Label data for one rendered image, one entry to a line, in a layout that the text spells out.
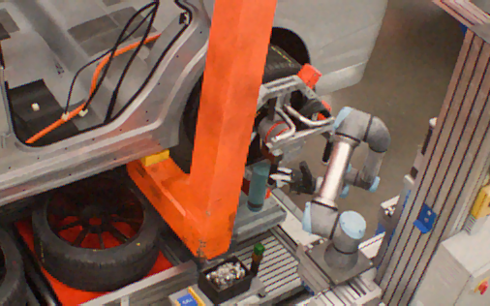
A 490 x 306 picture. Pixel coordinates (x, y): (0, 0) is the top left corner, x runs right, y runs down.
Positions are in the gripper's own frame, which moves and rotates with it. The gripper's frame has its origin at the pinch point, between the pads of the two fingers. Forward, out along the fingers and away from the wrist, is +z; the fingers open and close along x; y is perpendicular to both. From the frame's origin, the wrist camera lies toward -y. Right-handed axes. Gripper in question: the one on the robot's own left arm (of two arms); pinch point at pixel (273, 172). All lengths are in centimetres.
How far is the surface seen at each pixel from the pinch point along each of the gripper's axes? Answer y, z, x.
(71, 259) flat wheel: 34, 83, -50
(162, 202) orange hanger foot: 22, 48, -12
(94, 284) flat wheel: 49, 71, -50
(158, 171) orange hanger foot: 15, 53, 1
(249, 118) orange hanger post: -48, 15, -27
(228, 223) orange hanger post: 10.3, 15.3, -27.5
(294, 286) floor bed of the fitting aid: 75, -25, 0
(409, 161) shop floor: 83, -93, 135
